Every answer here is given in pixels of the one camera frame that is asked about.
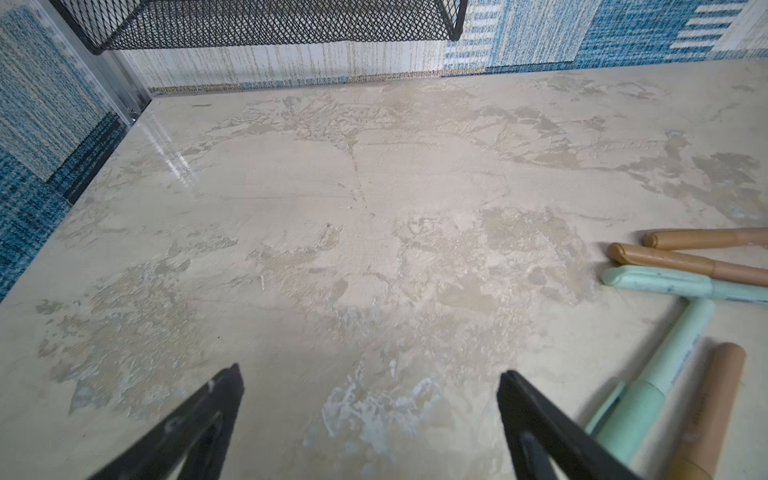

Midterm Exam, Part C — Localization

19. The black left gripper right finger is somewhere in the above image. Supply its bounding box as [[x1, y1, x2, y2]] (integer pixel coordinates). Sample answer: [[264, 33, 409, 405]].
[[496, 370, 637, 479]]

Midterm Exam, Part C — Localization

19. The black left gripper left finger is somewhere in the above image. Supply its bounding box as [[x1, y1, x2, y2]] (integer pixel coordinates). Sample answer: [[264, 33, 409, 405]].
[[91, 364, 244, 479]]

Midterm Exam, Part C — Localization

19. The tan highlighter pen top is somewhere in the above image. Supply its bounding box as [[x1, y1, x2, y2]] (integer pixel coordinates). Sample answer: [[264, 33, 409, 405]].
[[642, 228, 767, 251]]

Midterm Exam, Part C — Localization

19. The tan highlighter pen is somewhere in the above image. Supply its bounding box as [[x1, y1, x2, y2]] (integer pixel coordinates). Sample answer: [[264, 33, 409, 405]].
[[665, 342, 747, 479], [642, 228, 767, 251], [607, 243, 767, 287]]

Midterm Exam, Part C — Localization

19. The mint highlighter pen lower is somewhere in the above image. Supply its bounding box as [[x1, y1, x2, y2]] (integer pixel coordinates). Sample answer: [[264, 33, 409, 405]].
[[585, 298, 715, 466]]

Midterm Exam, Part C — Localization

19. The mint highlighter pen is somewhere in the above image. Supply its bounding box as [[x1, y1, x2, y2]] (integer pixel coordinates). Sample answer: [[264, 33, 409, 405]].
[[585, 298, 715, 466], [601, 265, 767, 305]]

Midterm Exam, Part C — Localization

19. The tan highlighter pen lower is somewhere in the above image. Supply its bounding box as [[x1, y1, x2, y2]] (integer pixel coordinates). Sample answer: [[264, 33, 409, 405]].
[[665, 342, 747, 479]]

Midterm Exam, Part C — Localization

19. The mint highlighter pen upper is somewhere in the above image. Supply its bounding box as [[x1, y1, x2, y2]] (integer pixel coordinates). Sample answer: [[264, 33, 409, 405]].
[[601, 265, 767, 305]]

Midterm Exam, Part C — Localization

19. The black wire mesh shelf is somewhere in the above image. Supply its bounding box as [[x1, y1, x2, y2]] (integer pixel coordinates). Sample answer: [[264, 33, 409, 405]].
[[52, 0, 468, 55]]

